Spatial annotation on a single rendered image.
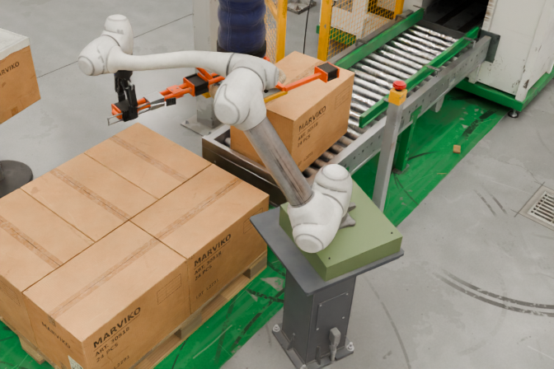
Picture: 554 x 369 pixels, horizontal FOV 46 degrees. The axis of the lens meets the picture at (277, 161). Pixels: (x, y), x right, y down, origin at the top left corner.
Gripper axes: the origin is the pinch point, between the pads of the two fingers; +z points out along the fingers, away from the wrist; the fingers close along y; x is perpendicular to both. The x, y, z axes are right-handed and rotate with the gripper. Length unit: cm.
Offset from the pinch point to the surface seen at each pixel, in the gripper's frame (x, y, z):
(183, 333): -1, -32, 117
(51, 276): 47, -4, 68
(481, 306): -142, -108, 122
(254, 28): -59, -8, -24
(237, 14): -52, -6, -31
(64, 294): 46, -17, 68
